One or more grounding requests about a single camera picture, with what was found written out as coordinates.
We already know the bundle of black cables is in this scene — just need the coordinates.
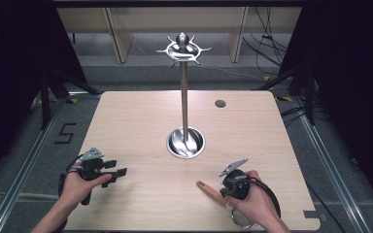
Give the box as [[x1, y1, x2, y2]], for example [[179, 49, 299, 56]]
[[242, 6, 289, 67]]

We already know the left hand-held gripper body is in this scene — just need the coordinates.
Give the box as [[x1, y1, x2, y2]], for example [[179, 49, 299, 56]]
[[76, 147, 109, 206]]

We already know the person's left hand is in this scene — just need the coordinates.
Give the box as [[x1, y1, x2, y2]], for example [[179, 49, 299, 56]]
[[58, 170, 114, 208]]

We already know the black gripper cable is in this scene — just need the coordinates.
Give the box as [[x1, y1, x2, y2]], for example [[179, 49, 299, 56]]
[[57, 153, 85, 199], [248, 177, 283, 219]]

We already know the person's right hand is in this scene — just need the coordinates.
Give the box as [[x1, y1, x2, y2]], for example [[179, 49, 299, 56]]
[[227, 170, 282, 225]]

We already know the white floor cable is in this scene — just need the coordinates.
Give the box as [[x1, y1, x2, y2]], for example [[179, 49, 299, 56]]
[[200, 65, 265, 83]]

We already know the stainless steel utensil rack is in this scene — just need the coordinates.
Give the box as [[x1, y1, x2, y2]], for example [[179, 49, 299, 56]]
[[154, 31, 213, 160]]

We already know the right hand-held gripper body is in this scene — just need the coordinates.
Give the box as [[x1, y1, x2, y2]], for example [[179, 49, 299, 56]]
[[219, 157, 253, 201]]

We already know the black floor cable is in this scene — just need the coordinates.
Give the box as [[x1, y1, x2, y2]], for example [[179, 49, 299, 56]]
[[305, 183, 339, 233], [280, 104, 329, 127]]

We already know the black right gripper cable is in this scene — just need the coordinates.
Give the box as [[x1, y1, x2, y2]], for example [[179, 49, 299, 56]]
[[248, 177, 283, 219]]

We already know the light wooden shelf unit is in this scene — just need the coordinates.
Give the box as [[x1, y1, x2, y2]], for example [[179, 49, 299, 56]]
[[56, 7, 303, 64]]

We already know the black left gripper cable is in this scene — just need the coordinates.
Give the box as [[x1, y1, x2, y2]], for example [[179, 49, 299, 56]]
[[57, 153, 85, 199]]

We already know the black curtain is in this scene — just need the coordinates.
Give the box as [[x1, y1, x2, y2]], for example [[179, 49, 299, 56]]
[[0, 0, 88, 190], [278, 0, 373, 210]]

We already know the black metal stand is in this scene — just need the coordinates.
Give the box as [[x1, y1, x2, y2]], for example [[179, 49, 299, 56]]
[[38, 69, 100, 131], [254, 62, 317, 126]]

